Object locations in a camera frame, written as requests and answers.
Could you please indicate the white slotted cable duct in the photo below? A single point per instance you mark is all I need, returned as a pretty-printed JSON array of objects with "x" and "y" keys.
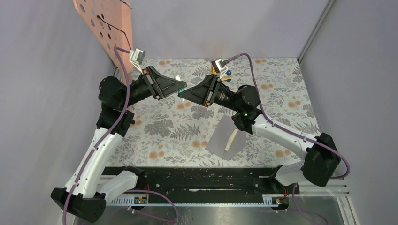
[{"x": 265, "y": 201}]

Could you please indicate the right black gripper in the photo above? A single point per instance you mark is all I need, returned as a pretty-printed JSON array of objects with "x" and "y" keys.
[{"x": 202, "y": 93}]

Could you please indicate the floral patterned table mat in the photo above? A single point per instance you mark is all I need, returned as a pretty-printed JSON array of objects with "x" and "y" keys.
[{"x": 173, "y": 132}]

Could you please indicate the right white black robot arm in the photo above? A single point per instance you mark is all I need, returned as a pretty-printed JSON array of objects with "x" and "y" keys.
[{"x": 318, "y": 154}]

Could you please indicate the beige lined letter paper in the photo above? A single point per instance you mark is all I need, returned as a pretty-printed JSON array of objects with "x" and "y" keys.
[{"x": 231, "y": 139}]

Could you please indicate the yellow blue toy car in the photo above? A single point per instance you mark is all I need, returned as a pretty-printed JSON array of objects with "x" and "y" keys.
[{"x": 228, "y": 74}]

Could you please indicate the grey lavender envelope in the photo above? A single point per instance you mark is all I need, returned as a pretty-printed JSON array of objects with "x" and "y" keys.
[{"x": 219, "y": 138}]

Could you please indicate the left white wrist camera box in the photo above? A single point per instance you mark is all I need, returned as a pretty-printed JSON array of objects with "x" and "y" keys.
[{"x": 136, "y": 58}]

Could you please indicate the pink perforated music stand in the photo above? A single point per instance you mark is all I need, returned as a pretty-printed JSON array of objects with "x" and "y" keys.
[{"x": 110, "y": 21}]

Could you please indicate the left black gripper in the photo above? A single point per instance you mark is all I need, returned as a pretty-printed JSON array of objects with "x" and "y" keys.
[{"x": 164, "y": 86}]

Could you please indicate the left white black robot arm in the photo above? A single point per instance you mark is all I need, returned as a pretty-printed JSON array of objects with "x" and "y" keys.
[{"x": 83, "y": 196}]

